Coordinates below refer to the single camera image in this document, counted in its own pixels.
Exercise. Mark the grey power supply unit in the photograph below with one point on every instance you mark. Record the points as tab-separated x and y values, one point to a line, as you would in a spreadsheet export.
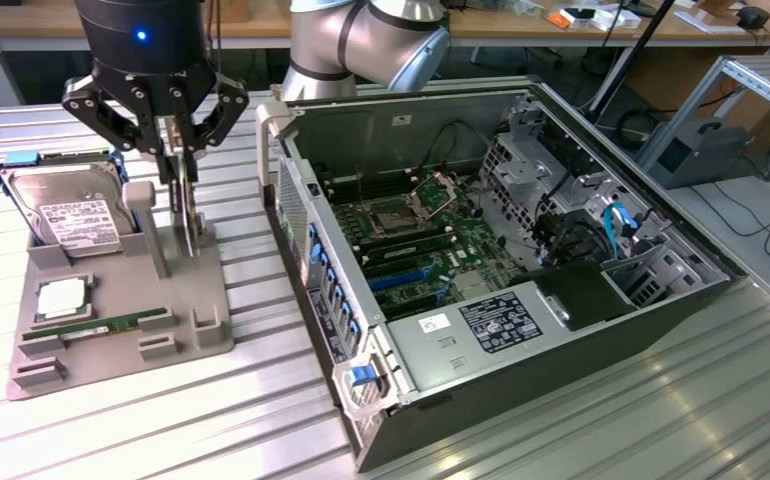
491	320

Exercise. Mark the blue expansion slot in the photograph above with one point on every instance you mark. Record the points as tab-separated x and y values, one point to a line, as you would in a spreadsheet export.
397	281

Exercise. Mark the CPU socket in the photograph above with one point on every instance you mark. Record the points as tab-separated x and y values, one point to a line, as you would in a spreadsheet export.
392	217

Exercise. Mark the blue card retention clip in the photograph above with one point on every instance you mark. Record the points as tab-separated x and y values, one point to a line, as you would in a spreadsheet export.
329	277
347	312
339	295
321	257
313	232
355	330

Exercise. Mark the small black device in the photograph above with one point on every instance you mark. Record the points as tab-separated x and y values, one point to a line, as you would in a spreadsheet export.
752	16

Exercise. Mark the wooden desk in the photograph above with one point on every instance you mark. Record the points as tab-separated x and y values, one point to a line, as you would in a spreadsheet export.
504	27

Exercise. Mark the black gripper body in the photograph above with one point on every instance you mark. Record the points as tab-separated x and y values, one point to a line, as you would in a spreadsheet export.
144	45

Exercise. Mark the white case label sticker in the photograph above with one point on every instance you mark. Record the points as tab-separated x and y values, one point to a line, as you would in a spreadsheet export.
401	119

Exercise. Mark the aluminium profile frame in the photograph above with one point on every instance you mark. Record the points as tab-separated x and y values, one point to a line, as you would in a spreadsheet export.
758	70

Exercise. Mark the black and silver PC case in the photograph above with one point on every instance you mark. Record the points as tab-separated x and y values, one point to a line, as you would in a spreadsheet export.
557	400

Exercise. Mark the black RAM slot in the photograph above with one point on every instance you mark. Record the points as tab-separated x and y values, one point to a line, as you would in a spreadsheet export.
403	239
359	257
407	245
373	196
367	181
369	186
364	265
371	191

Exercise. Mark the hard disk in blue caddy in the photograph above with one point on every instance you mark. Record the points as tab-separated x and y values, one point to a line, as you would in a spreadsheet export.
70	210

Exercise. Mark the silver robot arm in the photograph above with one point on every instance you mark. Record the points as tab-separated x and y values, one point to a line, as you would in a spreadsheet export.
331	45

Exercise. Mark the grey metal disk bay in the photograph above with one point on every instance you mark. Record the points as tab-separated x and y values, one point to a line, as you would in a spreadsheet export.
657	280

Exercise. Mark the silver socket cover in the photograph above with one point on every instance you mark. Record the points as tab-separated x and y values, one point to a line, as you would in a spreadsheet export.
433	195

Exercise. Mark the silver CPU chip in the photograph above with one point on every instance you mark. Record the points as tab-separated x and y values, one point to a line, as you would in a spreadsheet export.
62	300

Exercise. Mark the RAM stick with black chips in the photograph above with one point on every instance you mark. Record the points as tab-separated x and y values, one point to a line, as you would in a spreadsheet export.
407	252

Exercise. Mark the grey plastic parts rack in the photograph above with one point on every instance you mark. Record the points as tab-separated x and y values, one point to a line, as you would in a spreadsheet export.
124	300

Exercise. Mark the graphics card with silver bracket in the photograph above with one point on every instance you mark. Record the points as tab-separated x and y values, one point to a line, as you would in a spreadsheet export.
186	225

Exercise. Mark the green motherboard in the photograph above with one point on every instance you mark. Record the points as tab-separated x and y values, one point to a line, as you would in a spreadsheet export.
464	250

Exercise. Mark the orange and white box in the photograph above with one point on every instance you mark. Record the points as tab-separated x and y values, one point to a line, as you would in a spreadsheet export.
567	20

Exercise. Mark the green RAM stick white label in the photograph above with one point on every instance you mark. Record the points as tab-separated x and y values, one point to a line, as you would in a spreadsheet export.
104	322

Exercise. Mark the grey cabinet box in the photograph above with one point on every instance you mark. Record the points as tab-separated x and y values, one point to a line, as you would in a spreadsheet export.
718	155

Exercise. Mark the black stand pole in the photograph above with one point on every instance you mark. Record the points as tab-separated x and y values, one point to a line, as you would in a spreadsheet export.
632	55

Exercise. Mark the silver metal drive cage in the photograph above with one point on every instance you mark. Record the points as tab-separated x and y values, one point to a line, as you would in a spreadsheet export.
517	160

